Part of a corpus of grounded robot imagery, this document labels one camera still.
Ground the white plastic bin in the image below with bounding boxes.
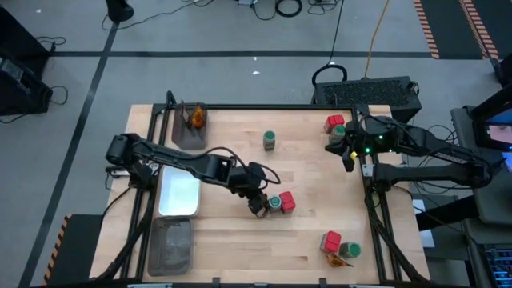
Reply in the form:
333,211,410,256
158,165,202,218

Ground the narrow dark grey bin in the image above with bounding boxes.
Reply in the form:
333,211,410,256
170,102,208,151

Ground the black round stand base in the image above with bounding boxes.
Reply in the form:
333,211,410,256
104,0,135,24

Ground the black keyboard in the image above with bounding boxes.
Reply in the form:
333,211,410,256
479,242,512,288

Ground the black floor object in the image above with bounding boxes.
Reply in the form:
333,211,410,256
494,51,512,87

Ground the black perforated computer case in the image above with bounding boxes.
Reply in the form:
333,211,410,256
310,75,423,124

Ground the white paper sheet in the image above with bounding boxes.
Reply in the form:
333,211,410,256
411,198,436,249

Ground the computer monitor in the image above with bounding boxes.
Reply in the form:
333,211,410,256
474,86,512,153

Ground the orange taco seasoning packet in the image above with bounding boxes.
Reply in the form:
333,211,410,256
190,103,206,129
326,252,355,268

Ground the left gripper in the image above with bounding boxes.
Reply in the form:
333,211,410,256
230,162,270,219

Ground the grey desk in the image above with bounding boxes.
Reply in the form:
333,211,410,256
450,106,512,225

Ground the black mat striped edge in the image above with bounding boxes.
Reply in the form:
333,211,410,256
458,0,512,61
413,0,485,61
42,213,104,287

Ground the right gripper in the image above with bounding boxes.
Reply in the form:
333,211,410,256
325,118,388,174

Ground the coiled black floor cable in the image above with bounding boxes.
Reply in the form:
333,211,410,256
274,0,304,18

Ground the yellow hanging cable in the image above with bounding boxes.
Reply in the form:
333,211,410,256
362,0,391,79

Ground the wide grey bin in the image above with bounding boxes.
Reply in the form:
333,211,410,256
146,215,194,277

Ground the black hanging cable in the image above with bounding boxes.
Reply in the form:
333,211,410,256
310,0,348,87

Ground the red spice tin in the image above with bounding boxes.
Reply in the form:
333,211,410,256
319,230,342,254
278,190,297,214
323,114,346,134

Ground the green-lid oregano jar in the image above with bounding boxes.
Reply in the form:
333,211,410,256
338,242,362,259
267,194,283,214
262,130,277,152
328,124,347,145

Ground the black equipment case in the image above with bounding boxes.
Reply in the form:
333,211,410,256
0,6,52,69
0,58,54,117

